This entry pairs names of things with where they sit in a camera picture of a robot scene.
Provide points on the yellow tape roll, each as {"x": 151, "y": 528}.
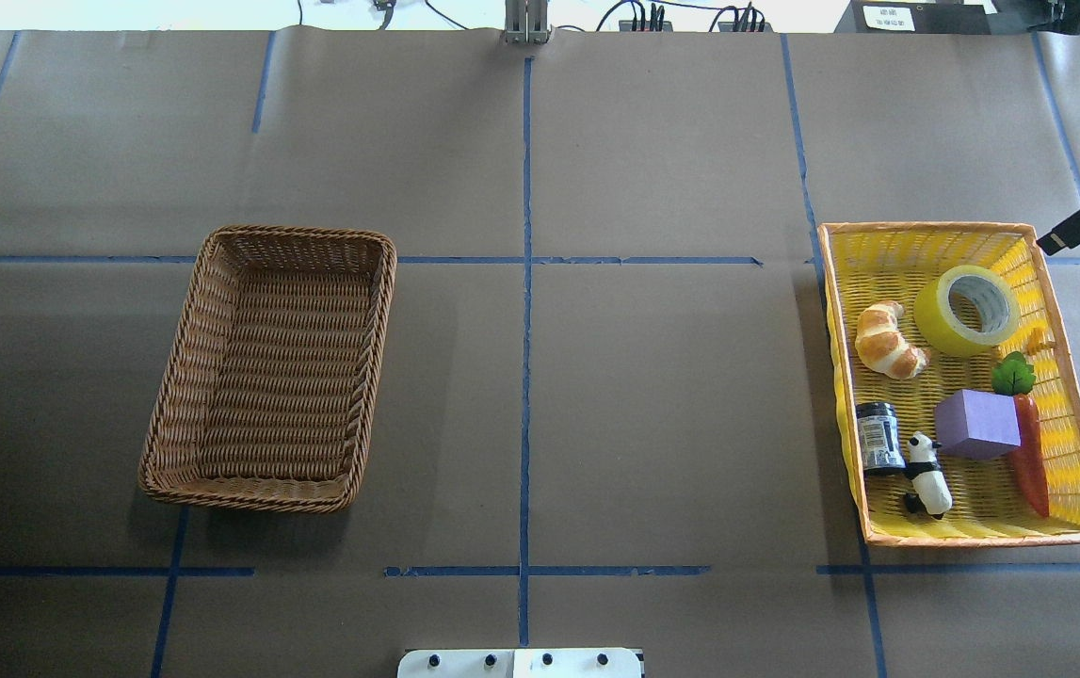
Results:
{"x": 966, "y": 311}

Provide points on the yellow plastic basket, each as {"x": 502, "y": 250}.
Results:
{"x": 866, "y": 262}

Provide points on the brown wicker basket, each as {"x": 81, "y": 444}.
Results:
{"x": 269, "y": 394}

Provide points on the toy carrot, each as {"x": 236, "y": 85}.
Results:
{"x": 1014, "y": 376}

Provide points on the purple cube block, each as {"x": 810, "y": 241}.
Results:
{"x": 977, "y": 425}

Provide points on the toy croissant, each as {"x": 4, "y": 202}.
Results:
{"x": 881, "y": 345}

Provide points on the black box with label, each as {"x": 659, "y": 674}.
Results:
{"x": 913, "y": 17}

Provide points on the small black jar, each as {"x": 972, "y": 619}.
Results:
{"x": 880, "y": 449}

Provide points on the toy panda figure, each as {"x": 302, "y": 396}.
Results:
{"x": 930, "y": 494}

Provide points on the aluminium frame post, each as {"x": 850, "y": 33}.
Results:
{"x": 526, "y": 22}

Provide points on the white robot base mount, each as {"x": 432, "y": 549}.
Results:
{"x": 523, "y": 662}

